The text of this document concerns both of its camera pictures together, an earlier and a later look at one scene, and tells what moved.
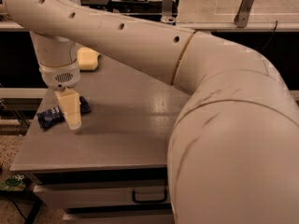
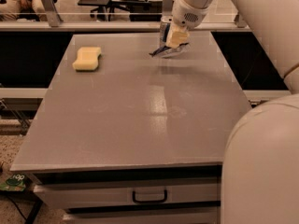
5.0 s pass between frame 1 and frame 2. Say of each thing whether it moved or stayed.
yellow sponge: stayed
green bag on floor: stayed
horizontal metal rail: stayed
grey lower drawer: stayed
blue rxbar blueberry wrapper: moved
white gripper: moved
